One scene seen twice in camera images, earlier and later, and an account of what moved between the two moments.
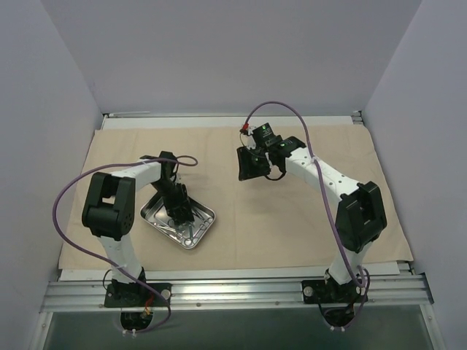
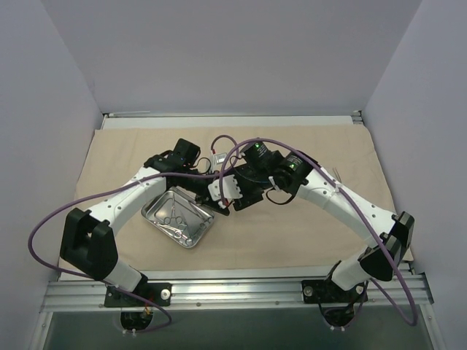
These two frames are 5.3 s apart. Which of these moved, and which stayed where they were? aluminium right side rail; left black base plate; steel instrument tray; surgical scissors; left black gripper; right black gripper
Moved: left black gripper; right black gripper
Stayed: left black base plate; aluminium right side rail; surgical scissors; steel instrument tray
